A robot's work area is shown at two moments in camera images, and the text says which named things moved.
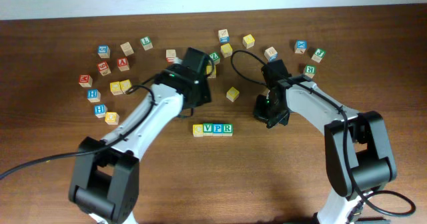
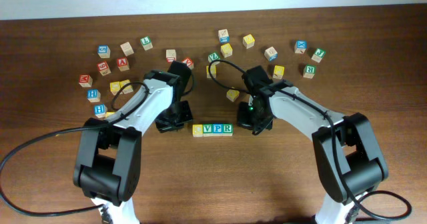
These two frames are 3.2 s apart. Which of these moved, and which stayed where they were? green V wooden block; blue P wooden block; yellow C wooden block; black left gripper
Moved: black left gripper
Stayed: blue P wooden block; yellow C wooden block; green V wooden block
